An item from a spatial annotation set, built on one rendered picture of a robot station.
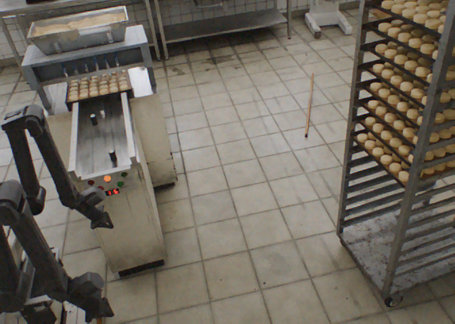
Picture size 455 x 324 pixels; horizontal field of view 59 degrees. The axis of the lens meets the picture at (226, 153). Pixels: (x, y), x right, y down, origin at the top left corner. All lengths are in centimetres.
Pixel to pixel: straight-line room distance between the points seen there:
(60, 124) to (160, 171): 76
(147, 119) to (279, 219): 112
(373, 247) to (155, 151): 154
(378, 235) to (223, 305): 99
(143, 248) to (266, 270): 74
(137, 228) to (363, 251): 129
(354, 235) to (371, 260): 19
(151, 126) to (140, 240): 79
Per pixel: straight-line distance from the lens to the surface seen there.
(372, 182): 238
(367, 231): 259
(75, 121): 244
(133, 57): 263
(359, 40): 184
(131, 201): 222
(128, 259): 253
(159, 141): 284
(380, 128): 196
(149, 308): 250
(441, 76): 152
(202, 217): 288
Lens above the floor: 205
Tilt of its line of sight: 37 degrees down
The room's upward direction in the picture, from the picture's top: 7 degrees counter-clockwise
